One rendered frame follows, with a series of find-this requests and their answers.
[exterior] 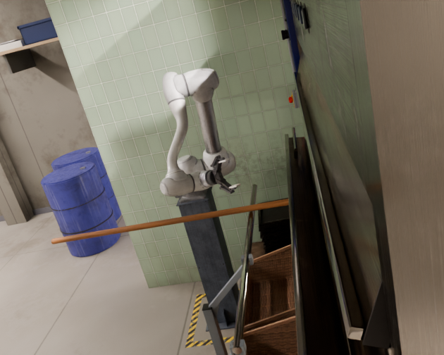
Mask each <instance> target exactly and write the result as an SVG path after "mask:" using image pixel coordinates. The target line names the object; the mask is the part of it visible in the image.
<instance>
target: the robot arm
mask: <svg viewBox="0 0 444 355"><path fill-rule="evenodd" d="M218 86H219V78H218V75H217V73H216V71H215V70H212V69H210V68H200V69H196V70H191V71H189V72H186V73H183V74H180V75H177V73H174V72H168V73H166V74H165V75H164V76H163V91H164V96H165V99H166V101H167V103H168V106H169V108H170V109H171V111H172V113H173V115H174V117H175V119H176V122H177V129H176V132H175V136H174V138H173V141H172V144H171V148H170V150H169V153H168V157H167V169H168V172H167V174H166V178H164V179H163V180H162V181H161V184H160V189H161V192H162V193H163V194H165V195H166V196H169V197H175V198H181V199H180V201H179V202H180V203H184V202H188V201H194V200H199V199H205V198H206V193H207V191H208V189H209V188H210V187H212V186H214V185H217V184H219V185H220V187H219V189H222V190H224V191H226V192H227V193H229V194H232V193H233V192H235V191H234V189H237V187H238V186H240V185H241V184H237V185H231V184H229V183H228V182H227V181H226V179H224V178H223V176H225V175H227V174H229V173H231V172H232V171H233V170H235V167H236V160H235V157H234V155H233V154H232V153H231V152H230V151H226V149H225V148H224V147H222V146H221V143H220V139H219V135H218V128H217V124H216V116H215V113H214V106H213V102H212V97H213V95H214V90H215V89H216V88H217V87H218ZM188 96H191V97H192V99H193V100H194V101H195V104H196V107H197V113H198V117H199V123H200V126H201V130H202V135H203V139H204V145H205V148H206V149H205V150H204V153H203V158H201V159H197V158H196V157H195V156H191V155H186V156H182V157H181V158H179V159H178V154H179V152H180V149H181V147H182V145H183V142H184V140H185V136H186V134H187V129H188V118H187V109H186V104H185V98H186V97H188ZM177 159H178V161H177Z"/></svg>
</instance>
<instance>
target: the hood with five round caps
mask: <svg viewBox="0 0 444 355"><path fill-rule="evenodd" d="M290 3H291V8H292V15H293V20H294V24H295V31H296V36H297V39H298V41H299V43H300V46H301V47H302V50H303V52H304V55H305V57H306V59H307V61H308V63H309V66H310V68H311V70H312V72H313V74H314V77H315V79H316V81H317V83H318V85H319V88H320V90H321V93H322V94H323V97H324V99H325V101H326V103H327V105H328V108H329V110H330V112H331V115H332V116H333V119H334V121H335V124H336V125H337V127H338V130H339V132H340V134H341V137H342V139H343V141H344V143H345V146H346V147H347V150H348V152H349V154H350V156H351V159H352V161H353V163H354V166H355V168H356V169H357V172H358V174H359V176H360V179H361V181H362V183H363V185H364V188H365V190H366V192H367V194H368V196H369V198H370V201H371V203H372V200H371V190H370V184H369V174H368V168H367V162H366V152H365V146H364V136H363V130H362V120H361V114H360V108H359V98H358V92H357V82H356V76H355V71H354V60H353V55H352V44H351V39H350V28H349V23H348V16H347V6H346V0H290Z"/></svg>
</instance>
